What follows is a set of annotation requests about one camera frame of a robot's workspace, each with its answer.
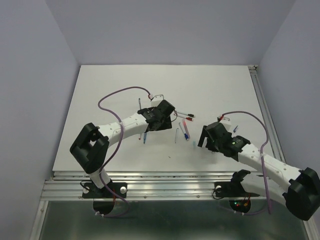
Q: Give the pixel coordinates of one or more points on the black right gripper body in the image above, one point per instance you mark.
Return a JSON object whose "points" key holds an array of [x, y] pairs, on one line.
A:
{"points": [[212, 145]]}

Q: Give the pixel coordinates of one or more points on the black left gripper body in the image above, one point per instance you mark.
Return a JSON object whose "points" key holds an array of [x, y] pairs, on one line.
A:
{"points": [[150, 110]]}

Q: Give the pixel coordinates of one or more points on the pink highlighter pen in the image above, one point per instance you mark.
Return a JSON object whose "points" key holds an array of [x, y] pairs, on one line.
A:
{"points": [[186, 128]]}

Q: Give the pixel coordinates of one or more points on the blue cap whiteboard marker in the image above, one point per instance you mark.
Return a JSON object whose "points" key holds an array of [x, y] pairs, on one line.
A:
{"points": [[183, 131]]}

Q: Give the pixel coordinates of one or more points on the red cap whiteboard marker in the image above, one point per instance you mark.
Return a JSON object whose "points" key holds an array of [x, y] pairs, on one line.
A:
{"points": [[186, 118]]}

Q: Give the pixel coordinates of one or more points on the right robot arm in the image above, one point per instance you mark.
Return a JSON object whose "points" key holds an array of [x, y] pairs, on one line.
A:
{"points": [[297, 189]]}

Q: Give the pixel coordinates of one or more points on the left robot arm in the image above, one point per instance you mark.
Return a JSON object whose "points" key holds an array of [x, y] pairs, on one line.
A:
{"points": [[91, 145]]}

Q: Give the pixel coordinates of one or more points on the black cap whiteboard marker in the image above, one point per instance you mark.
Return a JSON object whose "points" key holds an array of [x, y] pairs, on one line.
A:
{"points": [[186, 114]]}

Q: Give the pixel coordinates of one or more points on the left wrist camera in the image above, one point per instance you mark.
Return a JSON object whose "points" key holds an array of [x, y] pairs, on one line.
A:
{"points": [[156, 100]]}

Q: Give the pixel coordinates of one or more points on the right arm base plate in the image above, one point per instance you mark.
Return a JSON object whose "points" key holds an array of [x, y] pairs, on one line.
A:
{"points": [[233, 187]]}

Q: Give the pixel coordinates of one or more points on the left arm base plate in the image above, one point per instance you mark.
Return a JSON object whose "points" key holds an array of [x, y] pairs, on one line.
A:
{"points": [[91, 191]]}

